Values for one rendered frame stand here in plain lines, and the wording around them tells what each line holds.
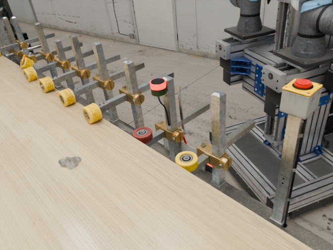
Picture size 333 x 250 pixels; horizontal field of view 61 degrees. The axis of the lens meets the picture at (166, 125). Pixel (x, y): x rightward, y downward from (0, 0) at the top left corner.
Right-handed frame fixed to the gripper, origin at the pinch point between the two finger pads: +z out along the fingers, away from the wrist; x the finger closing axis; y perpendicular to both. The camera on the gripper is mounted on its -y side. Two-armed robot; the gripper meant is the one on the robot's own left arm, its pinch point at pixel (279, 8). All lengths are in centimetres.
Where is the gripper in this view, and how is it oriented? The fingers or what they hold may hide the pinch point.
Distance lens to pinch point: 113.0
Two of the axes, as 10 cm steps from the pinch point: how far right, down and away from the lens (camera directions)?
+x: -3.3, -4.9, 8.1
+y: 9.4, -2.6, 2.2
